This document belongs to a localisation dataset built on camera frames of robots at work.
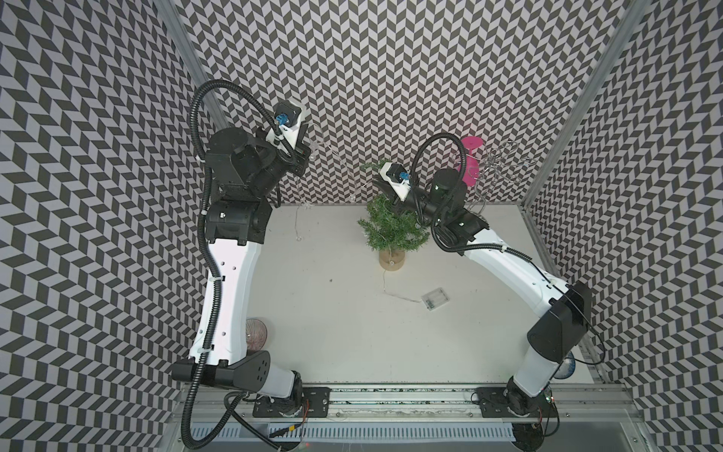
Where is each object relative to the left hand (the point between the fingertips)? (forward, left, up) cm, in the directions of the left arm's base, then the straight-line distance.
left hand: (303, 125), depth 57 cm
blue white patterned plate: (-33, -67, -54) cm, 92 cm away
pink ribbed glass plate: (-24, +21, -53) cm, 62 cm away
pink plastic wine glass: (+28, -49, -33) cm, 65 cm away
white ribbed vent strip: (-48, -9, -56) cm, 74 cm away
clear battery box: (-12, -34, -55) cm, 66 cm away
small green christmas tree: (-2, -19, -30) cm, 36 cm away
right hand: (+1, -15, -15) cm, 22 cm away
